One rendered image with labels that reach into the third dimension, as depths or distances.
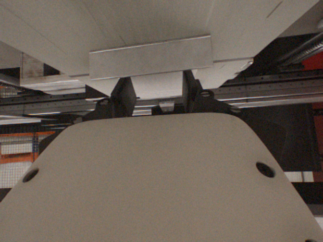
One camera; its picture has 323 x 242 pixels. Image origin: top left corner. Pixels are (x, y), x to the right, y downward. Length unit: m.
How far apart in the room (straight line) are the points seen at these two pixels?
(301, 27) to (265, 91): 0.22
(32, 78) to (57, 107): 0.35
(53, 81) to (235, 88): 0.51
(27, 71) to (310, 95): 0.79
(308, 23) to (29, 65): 0.52
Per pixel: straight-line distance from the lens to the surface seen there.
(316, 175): 1.20
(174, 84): 0.16
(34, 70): 0.32
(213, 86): 0.20
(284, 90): 0.61
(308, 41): 0.58
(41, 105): 0.71
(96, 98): 0.24
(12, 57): 0.46
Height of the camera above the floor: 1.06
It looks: 4 degrees down
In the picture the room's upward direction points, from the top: 177 degrees clockwise
